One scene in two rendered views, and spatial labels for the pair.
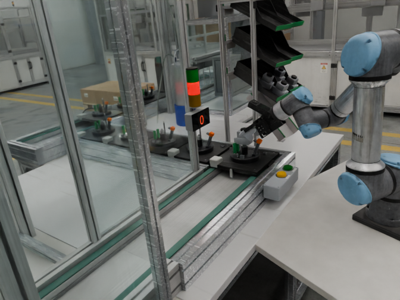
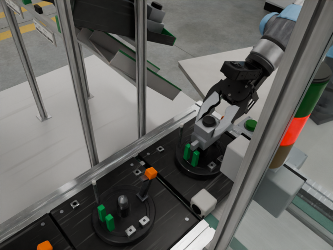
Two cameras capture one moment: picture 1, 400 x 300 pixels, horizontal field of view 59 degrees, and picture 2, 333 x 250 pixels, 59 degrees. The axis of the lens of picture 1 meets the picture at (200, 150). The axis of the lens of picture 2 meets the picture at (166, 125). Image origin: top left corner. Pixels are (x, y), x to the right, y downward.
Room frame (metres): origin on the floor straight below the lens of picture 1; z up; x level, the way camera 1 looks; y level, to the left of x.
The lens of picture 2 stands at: (1.52, 0.30, 1.60)
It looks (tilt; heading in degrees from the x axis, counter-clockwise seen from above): 46 degrees down; 277
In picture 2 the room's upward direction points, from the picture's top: 4 degrees clockwise
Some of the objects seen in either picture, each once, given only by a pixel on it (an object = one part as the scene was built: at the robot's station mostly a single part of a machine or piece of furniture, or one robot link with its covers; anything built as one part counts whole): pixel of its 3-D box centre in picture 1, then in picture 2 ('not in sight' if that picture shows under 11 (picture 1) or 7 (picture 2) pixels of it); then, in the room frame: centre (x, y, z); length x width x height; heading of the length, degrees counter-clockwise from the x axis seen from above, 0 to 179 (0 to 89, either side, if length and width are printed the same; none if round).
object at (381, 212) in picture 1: (390, 203); not in sight; (1.06, -0.66, 0.93); 0.15 x 0.15 x 0.10
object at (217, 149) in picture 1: (199, 141); (123, 206); (1.64, 0.00, 1.01); 0.24 x 0.24 x 0.13; 53
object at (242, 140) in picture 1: (241, 135); (204, 132); (1.50, -0.20, 1.08); 0.08 x 0.04 x 0.07; 54
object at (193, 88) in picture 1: (193, 87); not in sight; (1.41, 0.00, 1.33); 0.05 x 0.05 x 0.05
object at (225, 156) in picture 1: (244, 159); (200, 159); (1.49, -0.21, 0.96); 0.24 x 0.24 x 0.02; 53
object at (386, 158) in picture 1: (392, 174); not in sight; (1.06, -0.65, 1.05); 0.13 x 0.12 x 0.14; 112
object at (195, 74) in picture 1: (192, 75); not in sight; (1.41, 0.00, 1.38); 0.05 x 0.05 x 0.05
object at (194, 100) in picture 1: (194, 99); not in sight; (1.41, 0.00, 1.28); 0.05 x 0.05 x 0.05
